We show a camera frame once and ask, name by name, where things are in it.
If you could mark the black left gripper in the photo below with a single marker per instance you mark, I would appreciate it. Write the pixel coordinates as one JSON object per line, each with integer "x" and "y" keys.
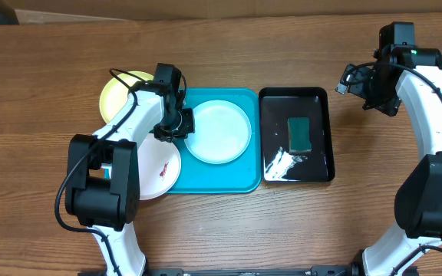
{"x": 189, "y": 126}

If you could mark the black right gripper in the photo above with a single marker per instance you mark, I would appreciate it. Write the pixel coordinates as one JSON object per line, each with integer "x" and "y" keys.
{"x": 389, "y": 106}

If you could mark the pink plate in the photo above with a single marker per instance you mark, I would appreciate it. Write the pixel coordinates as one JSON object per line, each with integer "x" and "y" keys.
{"x": 159, "y": 166}

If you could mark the light blue plate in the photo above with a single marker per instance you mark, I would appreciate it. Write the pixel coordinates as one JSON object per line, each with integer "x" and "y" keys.
{"x": 222, "y": 132}

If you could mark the green sponge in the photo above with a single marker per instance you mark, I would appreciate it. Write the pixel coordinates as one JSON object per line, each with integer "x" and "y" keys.
{"x": 299, "y": 135}

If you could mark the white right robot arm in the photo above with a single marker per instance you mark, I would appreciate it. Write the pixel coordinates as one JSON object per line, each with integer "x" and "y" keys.
{"x": 414, "y": 77}

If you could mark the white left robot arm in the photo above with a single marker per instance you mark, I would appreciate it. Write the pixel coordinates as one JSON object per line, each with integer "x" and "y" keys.
{"x": 101, "y": 191}

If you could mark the teal plastic tray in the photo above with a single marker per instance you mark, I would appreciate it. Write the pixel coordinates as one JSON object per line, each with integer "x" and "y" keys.
{"x": 241, "y": 175}

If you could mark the black rectangular tray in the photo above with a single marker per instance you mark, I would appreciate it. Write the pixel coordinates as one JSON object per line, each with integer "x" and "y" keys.
{"x": 276, "y": 105}

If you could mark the yellow plate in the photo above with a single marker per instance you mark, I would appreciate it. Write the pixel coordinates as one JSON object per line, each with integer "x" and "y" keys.
{"x": 114, "y": 94}

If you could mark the cardboard board at back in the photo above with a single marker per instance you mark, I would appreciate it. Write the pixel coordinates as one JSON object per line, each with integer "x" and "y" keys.
{"x": 138, "y": 10}

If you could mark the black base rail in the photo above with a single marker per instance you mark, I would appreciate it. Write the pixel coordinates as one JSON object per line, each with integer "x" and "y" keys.
{"x": 313, "y": 271}

